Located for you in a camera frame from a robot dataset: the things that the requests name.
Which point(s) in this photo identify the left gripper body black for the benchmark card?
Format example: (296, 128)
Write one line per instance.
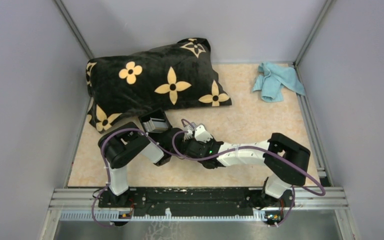
(180, 150)

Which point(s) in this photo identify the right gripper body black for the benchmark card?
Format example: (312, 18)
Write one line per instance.
(208, 143)

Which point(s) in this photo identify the light blue towel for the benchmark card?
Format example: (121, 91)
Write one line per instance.
(272, 78)

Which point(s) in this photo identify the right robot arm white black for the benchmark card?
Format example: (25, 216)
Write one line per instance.
(287, 159)

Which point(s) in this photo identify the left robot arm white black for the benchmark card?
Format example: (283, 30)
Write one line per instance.
(122, 145)

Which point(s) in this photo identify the black card holder box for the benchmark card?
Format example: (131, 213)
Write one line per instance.
(157, 114)

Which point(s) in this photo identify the stack of cards in holder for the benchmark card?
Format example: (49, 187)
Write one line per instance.
(155, 126)

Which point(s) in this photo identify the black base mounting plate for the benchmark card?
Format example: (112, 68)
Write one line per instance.
(203, 202)

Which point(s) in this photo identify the black pillow with cream flowers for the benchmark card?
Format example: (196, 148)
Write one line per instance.
(170, 77)

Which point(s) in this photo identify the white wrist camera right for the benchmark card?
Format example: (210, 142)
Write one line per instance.
(201, 134)

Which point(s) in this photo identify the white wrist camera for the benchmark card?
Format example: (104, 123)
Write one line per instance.
(201, 134)
(190, 131)

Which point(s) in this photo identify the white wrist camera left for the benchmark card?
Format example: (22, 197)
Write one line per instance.
(190, 131)

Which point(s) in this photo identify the aluminium frame rail front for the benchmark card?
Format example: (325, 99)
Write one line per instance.
(81, 204)

